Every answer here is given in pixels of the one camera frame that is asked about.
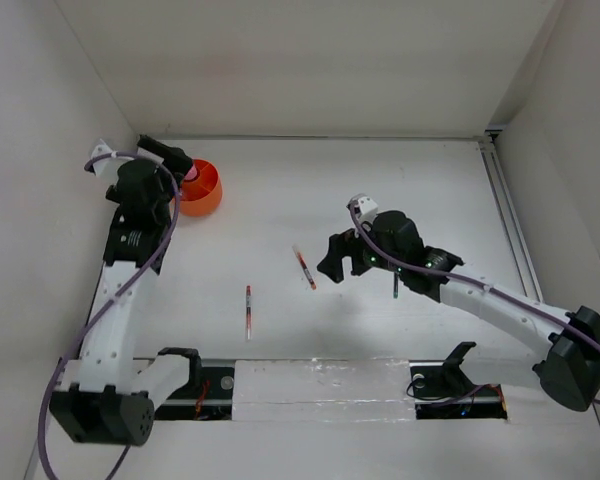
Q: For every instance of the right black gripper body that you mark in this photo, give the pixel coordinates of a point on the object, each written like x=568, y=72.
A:
x=373, y=260

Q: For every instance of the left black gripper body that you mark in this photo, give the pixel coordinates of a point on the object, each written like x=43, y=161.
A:
x=166, y=214

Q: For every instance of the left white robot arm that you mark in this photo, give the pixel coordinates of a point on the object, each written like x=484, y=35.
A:
x=110, y=401

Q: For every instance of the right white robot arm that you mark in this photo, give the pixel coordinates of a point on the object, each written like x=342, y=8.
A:
x=565, y=345

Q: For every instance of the orange round divided container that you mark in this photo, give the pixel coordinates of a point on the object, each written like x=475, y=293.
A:
x=201, y=195

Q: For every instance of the green ink pen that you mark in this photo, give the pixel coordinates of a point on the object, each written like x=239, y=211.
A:
x=395, y=285

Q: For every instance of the red pen with white cap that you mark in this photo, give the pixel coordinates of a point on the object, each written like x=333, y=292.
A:
x=304, y=267

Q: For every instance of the red pen lower left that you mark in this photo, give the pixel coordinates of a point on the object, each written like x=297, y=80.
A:
x=248, y=313

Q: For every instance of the aluminium rail right edge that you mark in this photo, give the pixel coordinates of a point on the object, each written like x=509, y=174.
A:
x=509, y=219

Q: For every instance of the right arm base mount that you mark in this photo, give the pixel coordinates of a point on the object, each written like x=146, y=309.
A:
x=442, y=391

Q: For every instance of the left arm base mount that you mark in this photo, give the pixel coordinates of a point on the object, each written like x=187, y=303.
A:
x=208, y=393

